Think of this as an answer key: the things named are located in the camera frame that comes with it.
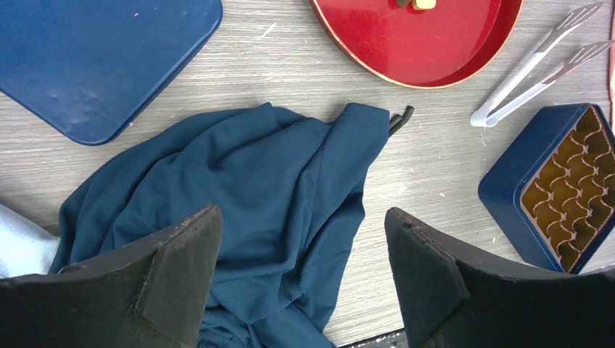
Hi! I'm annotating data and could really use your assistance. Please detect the red round tray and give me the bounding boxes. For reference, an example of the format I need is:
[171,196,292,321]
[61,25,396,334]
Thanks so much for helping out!
[310,0,523,89]

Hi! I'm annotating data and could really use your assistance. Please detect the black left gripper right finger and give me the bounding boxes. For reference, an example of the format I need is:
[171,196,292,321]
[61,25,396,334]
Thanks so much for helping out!
[384,207,614,347]

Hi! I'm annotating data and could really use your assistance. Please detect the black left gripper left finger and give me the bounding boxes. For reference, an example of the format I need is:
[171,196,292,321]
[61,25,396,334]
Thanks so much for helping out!
[1,205,223,347]

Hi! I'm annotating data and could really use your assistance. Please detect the dark blue cloth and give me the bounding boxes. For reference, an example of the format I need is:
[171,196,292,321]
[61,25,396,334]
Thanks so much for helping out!
[50,103,389,347]

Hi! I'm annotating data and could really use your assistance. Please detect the black drawstring cord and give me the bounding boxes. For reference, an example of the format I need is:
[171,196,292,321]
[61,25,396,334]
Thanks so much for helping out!
[387,105,415,138]

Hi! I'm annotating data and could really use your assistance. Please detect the clear plastic metal tongs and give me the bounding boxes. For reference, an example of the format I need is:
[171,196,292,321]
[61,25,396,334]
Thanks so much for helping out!
[470,2,615,128]

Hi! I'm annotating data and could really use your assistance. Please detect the light blue cloth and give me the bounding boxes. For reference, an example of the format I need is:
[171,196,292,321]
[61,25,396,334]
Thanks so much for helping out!
[0,206,60,279]

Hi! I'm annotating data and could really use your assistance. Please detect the blue tin lid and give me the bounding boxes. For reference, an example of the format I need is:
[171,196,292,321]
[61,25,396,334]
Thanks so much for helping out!
[1,1,223,146]

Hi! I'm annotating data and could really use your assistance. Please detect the blue chocolate tin box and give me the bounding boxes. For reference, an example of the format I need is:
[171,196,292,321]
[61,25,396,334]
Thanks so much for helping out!
[478,103,614,274]

